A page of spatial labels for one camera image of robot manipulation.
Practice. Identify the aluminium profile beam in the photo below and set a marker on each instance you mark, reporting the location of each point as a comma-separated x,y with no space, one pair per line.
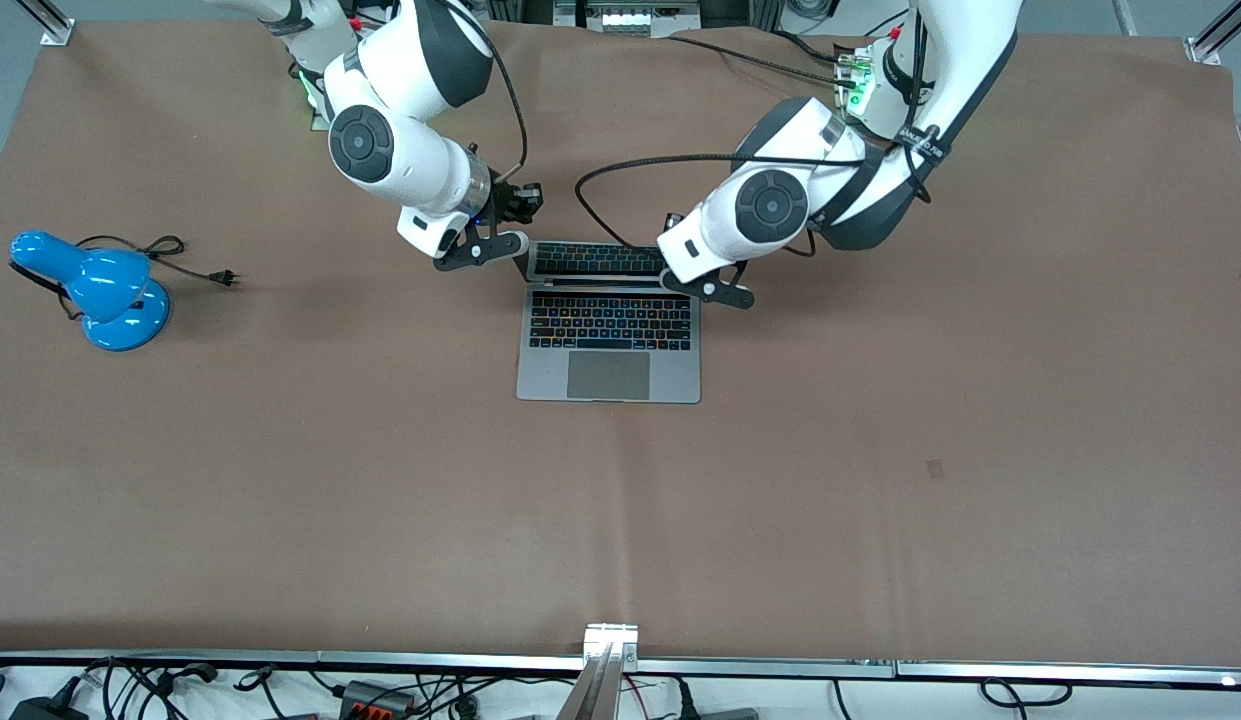
605,670

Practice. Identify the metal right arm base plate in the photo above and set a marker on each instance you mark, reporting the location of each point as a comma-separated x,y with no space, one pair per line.
318,115

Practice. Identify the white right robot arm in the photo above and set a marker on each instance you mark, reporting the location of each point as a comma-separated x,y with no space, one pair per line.
400,150

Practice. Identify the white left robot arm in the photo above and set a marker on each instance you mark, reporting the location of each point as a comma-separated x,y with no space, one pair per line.
880,190

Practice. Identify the black power adapter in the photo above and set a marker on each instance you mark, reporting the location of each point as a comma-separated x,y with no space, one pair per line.
45,708

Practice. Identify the aluminium table edge rail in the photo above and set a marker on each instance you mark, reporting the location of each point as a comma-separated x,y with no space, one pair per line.
280,660

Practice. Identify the grey power strip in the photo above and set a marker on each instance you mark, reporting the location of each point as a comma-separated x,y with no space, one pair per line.
625,18

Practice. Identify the aluminium corner post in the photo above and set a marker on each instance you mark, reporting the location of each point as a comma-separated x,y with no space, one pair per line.
50,25
1215,40

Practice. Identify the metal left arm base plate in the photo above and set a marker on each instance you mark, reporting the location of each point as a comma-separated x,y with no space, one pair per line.
848,70

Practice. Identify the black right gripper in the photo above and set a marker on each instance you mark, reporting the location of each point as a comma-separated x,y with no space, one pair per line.
507,197

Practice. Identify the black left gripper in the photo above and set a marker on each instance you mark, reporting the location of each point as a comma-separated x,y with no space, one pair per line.
666,223

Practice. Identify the grey orange power adapter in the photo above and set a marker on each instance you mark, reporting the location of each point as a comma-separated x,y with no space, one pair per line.
375,697

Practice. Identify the brown table cover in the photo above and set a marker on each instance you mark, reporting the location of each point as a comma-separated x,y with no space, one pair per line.
280,500

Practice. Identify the black plug block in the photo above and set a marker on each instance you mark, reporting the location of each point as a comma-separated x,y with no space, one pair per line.
725,714

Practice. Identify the grey open-lid laptop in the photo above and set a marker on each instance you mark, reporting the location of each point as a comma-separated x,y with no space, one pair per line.
608,375

